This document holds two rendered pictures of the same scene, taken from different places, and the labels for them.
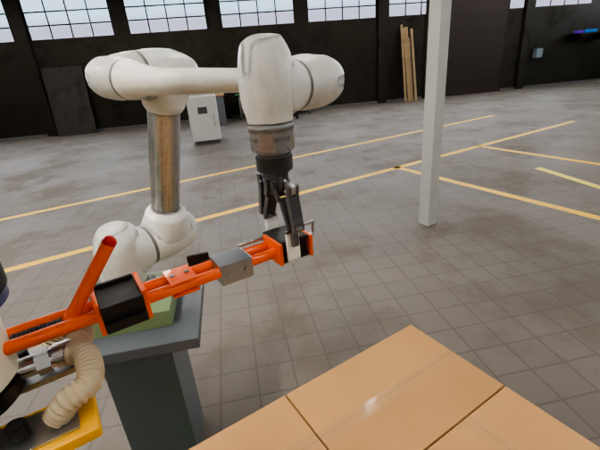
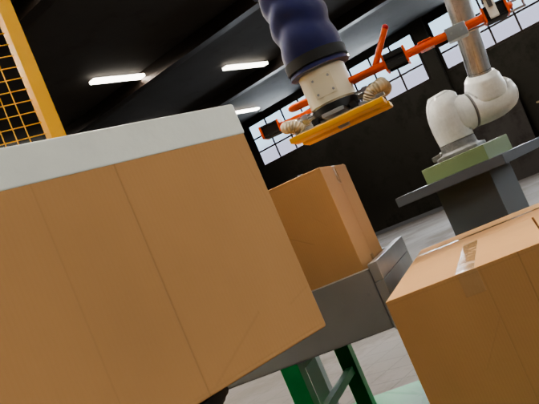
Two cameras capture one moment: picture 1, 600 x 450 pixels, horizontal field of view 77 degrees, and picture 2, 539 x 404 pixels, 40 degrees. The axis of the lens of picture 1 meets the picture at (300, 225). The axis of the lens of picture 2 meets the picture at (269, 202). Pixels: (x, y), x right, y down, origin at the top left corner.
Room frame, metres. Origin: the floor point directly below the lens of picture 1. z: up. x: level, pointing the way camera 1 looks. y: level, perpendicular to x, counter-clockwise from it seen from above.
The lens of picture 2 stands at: (-1.56, -1.12, 0.78)
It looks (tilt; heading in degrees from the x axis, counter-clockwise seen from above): 3 degrees up; 47
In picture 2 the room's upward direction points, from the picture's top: 23 degrees counter-clockwise
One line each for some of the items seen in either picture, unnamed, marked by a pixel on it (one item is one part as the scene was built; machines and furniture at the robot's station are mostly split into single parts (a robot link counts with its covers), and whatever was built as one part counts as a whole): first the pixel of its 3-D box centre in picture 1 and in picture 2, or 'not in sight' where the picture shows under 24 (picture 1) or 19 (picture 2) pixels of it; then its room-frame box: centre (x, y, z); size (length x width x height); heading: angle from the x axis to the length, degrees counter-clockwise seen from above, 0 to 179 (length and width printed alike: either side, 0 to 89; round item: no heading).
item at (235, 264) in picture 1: (231, 265); (456, 32); (0.69, 0.15, 1.18); 0.07 x 0.07 x 0.04; 32
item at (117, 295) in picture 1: (120, 302); (395, 59); (0.58, 0.33, 1.19); 0.10 x 0.08 x 0.06; 32
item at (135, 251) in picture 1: (120, 252); (448, 116); (1.23, 0.64, 0.98); 0.18 x 0.16 x 0.22; 141
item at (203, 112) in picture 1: (203, 108); not in sight; (9.19, 2.01, 0.75); 0.75 x 0.64 x 1.50; 9
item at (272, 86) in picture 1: (270, 79); not in sight; (0.78, 0.03, 1.53); 0.13 x 0.11 x 0.16; 141
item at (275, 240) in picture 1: (287, 245); (495, 12); (0.76, 0.03, 1.19); 0.08 x 0.07 x 0.05; 122
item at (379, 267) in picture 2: not in sight; (390, 256); (0.43, 0.58, 0.58); 0.70 x 0.03 x 0.06; 31
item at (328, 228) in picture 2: not in sight; (280, 249); (0.25, 0.88, 0.75); 0.60 x 0.40 x 0.40; 119
